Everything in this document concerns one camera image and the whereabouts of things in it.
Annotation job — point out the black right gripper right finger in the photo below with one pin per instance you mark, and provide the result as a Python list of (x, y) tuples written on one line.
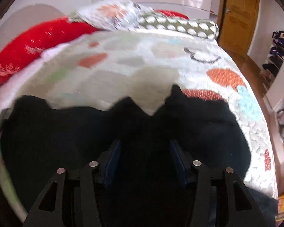
[(234, 204)]

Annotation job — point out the brown wooden door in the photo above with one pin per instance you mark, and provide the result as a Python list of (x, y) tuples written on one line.
[(238, 25)]

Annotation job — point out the beige shelf unit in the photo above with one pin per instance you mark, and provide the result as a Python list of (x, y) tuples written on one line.
[(272, 71)]

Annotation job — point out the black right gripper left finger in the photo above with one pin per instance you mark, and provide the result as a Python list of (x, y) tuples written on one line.
[(68, 198)]

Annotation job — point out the black pants with white logo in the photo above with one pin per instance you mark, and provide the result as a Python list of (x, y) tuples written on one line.
[(145, 190)]

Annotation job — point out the heart patterned quilt bedspread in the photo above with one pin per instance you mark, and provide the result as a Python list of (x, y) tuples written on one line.
[(103, 68)]

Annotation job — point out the olive white patterned bolster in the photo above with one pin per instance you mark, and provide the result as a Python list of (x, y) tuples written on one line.
[(196, 27)]

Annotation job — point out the beige round headboard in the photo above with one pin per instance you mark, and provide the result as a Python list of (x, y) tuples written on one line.
[(25, 18)]

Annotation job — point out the red happy bolster pillow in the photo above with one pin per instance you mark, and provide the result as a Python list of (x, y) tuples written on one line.
[(28, 46)]

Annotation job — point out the pink bed sheet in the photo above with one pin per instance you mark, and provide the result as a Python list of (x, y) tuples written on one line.
[(9, 90)]

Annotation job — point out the white floral pillow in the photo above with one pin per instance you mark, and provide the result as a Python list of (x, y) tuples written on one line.
[(110, 14)]

